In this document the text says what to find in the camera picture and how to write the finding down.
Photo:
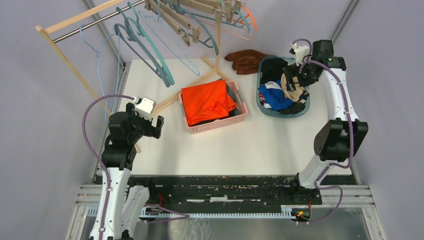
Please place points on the black garment in basket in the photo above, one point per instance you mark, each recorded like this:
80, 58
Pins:
272, 69

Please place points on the light blue wire hanger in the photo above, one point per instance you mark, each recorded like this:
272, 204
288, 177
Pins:
170, 41

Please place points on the beige navy-trimmed underwear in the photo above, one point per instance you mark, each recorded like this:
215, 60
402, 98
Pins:
293, 90

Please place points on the blue white-lettered underwear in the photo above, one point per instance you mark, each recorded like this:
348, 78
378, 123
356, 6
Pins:
274, 96

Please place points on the wooden clip hanger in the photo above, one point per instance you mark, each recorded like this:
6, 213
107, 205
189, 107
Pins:
187, 32

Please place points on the orange plastic hanger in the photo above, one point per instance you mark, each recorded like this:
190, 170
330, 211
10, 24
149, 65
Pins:
242, 16

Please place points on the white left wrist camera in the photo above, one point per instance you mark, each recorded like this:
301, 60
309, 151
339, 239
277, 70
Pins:
144, 106

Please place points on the brown cloth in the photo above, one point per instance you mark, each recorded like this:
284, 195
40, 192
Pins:
245, 62

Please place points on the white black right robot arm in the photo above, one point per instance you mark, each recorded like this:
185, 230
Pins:
336, 144

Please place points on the pink perforated plastic basket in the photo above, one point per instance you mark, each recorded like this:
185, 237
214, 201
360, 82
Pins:
241, 109

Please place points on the grey-blue plastic hanger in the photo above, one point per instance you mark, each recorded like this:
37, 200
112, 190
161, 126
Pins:
121, 31

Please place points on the teal oval laundry basket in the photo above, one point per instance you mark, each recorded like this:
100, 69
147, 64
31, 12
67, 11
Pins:
264, 108

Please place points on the orange folded garment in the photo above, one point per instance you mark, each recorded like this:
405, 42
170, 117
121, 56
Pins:
207, 102

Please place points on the wooden clothes rack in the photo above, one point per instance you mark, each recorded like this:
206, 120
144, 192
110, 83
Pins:
85, 67

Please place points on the black striped underwear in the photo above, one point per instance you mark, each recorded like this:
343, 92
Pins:
295, 108

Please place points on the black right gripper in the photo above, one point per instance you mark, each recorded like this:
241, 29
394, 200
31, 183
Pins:
292, 70

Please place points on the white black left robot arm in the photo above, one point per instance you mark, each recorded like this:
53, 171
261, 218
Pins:
117, 216

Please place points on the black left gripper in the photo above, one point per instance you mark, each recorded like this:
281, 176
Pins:
153, 131

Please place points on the dark garment under orange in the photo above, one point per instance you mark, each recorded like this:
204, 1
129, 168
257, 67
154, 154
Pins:
233, 96

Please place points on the teal plastic hanger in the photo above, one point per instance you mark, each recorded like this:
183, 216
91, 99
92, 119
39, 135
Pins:
135, 32

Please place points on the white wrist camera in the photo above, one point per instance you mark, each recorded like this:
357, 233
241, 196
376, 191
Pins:
299, 52
144, 106

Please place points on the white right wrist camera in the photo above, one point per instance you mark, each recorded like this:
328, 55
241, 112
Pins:
299, 52

